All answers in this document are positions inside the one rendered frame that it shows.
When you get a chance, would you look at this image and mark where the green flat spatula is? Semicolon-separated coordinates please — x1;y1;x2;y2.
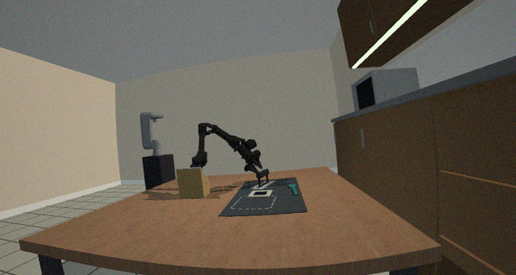
289;184;298;196

